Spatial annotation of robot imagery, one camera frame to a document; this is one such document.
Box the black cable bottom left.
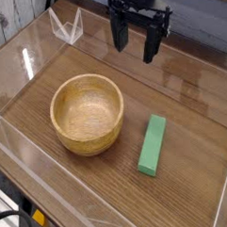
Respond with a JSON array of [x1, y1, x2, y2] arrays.
[[0, 209, 34, 227]]

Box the clear acrylic enclosure wall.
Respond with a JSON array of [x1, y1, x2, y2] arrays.
[[0, 113, 140, 227]]

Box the clear acrylic corner bracket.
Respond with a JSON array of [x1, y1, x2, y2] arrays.
[[48, 8, 84, 45]]

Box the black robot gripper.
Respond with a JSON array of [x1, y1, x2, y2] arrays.
[[107, 0, 172, 64]]

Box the green rectangular block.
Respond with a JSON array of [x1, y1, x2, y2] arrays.
[[138, 114, 166, 176]]

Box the yellow sticker on device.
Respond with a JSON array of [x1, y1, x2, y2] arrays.
[[32, 210, 46, 227]]

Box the brown wooden bowl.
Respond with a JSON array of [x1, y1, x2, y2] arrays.
[[50, 73, 124, 156]]

